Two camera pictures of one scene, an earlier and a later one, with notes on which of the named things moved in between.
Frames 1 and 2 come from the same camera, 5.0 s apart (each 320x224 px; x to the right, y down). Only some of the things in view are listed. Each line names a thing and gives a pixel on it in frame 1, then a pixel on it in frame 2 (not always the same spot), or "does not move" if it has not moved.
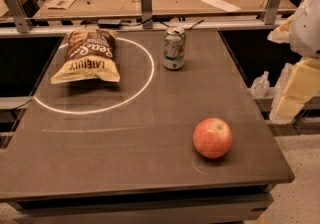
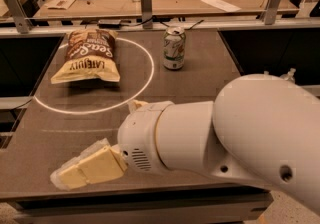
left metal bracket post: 22,21 does not move
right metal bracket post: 274,1 does not move
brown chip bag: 91,55 does not move
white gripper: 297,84 → 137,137
